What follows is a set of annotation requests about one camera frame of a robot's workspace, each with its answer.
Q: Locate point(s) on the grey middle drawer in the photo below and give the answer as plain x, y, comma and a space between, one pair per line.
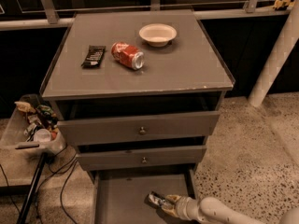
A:
140, 158

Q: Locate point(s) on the grey bottom drawer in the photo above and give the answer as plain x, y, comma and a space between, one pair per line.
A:
121, 196

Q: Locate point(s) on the silver blue redbull can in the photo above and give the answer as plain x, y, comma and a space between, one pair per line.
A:
159, 200

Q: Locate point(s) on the black snack bar packet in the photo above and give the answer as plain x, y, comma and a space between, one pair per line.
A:
94, 57

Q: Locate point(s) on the red soda can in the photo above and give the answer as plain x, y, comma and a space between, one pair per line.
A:
128, 55

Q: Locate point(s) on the crumpled snack wrappers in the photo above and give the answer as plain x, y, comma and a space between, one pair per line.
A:
38, 117

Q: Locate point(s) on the white plastic cup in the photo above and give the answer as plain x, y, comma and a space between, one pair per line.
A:
42, 135

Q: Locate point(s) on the yellow black clamp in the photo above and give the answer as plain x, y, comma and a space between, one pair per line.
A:
282, 4

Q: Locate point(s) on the white diagonal post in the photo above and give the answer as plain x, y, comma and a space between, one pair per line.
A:
287, 39

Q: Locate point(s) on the grey drawer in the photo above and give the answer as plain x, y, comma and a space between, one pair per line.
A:
140, 158
121, 196
138, 128

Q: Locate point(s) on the black stand leg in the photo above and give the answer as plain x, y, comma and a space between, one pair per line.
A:
32, 189

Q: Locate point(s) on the white paper bowl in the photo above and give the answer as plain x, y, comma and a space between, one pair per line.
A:
158, 34

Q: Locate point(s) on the grey drawer cabinet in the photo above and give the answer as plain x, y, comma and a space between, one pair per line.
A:
186, 75

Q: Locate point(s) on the clear plastic bin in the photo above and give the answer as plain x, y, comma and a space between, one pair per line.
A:
14, 138

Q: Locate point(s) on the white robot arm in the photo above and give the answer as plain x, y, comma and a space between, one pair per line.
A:
206, 211

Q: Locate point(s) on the grey top drawer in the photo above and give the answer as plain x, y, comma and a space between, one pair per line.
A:
138, 128

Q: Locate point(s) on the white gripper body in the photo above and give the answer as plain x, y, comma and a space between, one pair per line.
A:
180, 207

